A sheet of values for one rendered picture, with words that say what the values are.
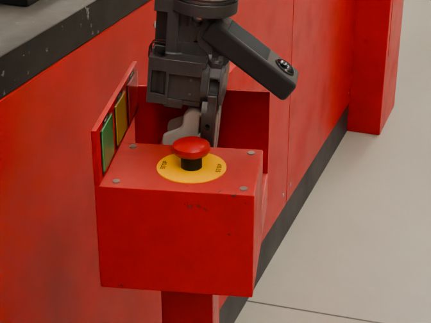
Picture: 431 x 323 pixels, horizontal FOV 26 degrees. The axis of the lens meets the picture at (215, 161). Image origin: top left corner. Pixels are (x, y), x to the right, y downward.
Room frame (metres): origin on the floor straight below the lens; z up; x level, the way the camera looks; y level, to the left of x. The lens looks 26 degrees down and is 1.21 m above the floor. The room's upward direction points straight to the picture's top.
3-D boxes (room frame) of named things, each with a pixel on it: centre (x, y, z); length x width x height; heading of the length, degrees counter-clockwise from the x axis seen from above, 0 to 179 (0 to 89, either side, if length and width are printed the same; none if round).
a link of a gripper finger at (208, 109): (0.94, 0.01, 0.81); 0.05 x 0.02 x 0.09; 173
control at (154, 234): (0.91, 0.03, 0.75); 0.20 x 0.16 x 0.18; 173
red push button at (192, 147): (0.86, 0.02, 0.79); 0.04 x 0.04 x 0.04
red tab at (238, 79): (1.62, -0.04, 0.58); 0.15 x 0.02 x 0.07; 160
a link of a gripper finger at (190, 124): (0.94, 0.03, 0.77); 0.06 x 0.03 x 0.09; 83
